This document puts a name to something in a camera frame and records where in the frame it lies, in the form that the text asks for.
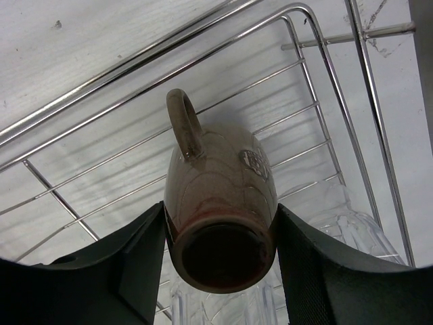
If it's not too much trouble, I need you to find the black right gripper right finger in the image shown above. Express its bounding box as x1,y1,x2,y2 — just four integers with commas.
275,204,432,324

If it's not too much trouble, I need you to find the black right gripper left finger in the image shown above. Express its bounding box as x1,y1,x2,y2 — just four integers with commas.
1,202,165,324

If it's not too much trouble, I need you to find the dark red cup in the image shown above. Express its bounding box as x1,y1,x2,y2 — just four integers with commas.
164,89,277,294

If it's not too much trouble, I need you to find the clear glass back right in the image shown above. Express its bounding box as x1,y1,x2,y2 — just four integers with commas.
279,181,405,265

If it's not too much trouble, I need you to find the metal wire dish rack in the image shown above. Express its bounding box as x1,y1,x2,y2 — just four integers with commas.
0,0,420,325

